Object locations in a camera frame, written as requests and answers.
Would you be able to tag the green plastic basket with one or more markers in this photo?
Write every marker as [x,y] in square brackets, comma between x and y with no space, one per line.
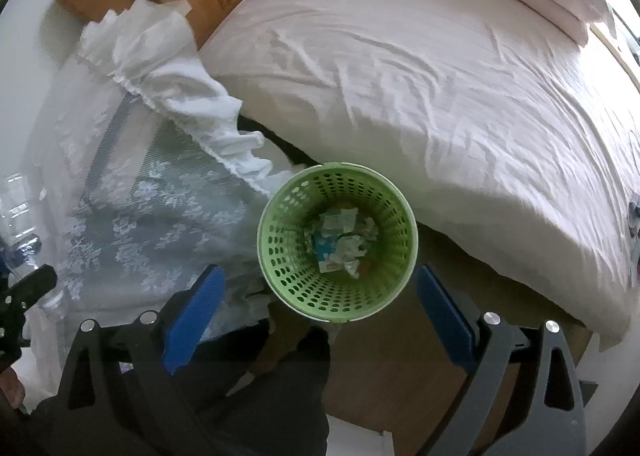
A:
[285,246]

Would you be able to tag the white red paper piece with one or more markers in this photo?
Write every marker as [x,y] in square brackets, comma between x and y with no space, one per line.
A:
[331,266]

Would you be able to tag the teal white packet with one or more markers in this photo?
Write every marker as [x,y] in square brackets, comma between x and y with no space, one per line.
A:
[354,250]

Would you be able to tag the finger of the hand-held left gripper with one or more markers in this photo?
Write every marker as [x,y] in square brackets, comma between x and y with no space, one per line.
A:
[30,283]
[7,261]

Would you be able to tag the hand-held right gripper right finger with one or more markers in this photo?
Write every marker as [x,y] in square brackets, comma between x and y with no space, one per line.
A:
[446,318]

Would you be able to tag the flat pink pillow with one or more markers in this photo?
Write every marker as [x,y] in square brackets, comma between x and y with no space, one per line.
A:
[540,0]

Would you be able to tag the person's dark trousers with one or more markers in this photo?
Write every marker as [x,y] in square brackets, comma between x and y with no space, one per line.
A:
[280,411]

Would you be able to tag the clear plastic bottle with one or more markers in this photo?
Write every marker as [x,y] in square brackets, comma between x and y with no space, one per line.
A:
[20,216]

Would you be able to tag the blue drink carton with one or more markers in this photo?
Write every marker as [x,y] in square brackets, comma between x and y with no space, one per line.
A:
[322,243]

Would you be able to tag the wooden bed frame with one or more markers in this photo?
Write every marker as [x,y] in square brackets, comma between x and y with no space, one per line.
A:
[617,53]

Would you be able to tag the white lace tablecloth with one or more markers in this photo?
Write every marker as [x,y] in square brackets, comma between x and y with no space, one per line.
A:
[150,160]

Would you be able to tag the pale wrapper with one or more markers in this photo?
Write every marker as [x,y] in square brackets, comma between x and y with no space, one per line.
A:
[336,222]

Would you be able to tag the bed with pink sheet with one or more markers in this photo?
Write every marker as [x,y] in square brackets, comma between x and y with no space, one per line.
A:
[425,110]

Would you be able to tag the person's left hand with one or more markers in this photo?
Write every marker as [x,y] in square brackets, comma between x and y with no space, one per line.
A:
[9,388]

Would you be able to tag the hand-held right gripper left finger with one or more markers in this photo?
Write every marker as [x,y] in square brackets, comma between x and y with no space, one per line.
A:
[192,317]

